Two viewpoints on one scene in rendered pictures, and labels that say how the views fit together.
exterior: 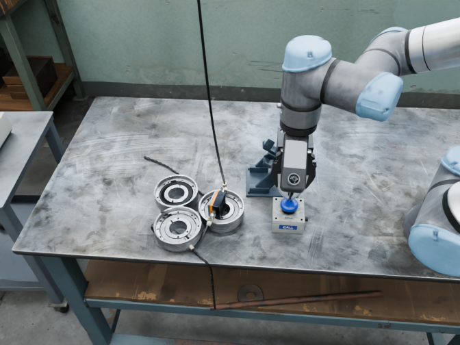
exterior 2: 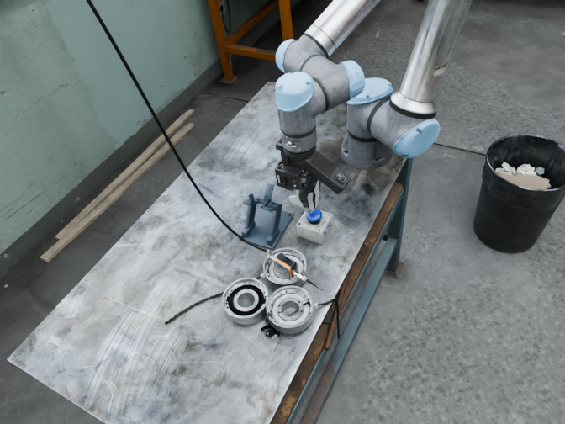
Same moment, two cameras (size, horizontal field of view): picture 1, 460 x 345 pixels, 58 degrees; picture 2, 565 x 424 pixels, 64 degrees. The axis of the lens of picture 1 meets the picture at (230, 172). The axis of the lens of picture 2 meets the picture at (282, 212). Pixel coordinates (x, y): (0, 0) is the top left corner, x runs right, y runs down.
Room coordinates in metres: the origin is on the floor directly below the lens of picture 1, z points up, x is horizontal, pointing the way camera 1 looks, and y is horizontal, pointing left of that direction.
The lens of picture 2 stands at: (0.30, 0.57, 1.70)
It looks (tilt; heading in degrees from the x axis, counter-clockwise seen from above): 47 degrees down; 299
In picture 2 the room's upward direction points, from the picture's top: 9 degrees counter-clockwise
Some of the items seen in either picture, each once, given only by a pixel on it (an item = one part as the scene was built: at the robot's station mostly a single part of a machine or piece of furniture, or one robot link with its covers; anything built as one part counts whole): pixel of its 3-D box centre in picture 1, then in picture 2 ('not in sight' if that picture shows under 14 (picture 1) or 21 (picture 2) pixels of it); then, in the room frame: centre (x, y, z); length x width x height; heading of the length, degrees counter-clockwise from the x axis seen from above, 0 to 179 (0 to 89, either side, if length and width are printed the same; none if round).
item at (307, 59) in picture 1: (307, 73); (297, 103); (0.62, -0.13, 1.18); 0.09 x 0.08 x 0.11; 56
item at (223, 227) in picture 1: (221, 211); (286, 270); (0.62, 0.02, 0.82); 0.10 x 0.10 x 0.04
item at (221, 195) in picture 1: (215, 213); (294, 270); (0.59, 0.03, 0.85); 0.17 x 0.02 x 0.04; 162
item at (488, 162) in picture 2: not in sight; (516, 198); (0.03, -1.01, 0.21); 0.34 x 0.34 x 0.43
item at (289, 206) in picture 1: (288, 209); (314, 219); (0.60, -0.13, 0.84); 0.04 x 0.04 x 0.05
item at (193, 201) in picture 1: (176, 195); (246, 302); (0.67, 0.13, 0.82); 0.10 x 0.10 x 0.04
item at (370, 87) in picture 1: (365, 86); (330, 82); (0.58, -0.23, 1.18); 0.11 x 0.11 x 0.08; 56
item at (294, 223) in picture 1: (290, 215); (315, 223); (0.60, -0.14, 0.82); 0.08 x 0.07 x 0.05; 84
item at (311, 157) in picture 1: (295, 141); (298, 163); (0.63, -0.13, 1.02); 0.09 x 0.08 x 0.12; 174
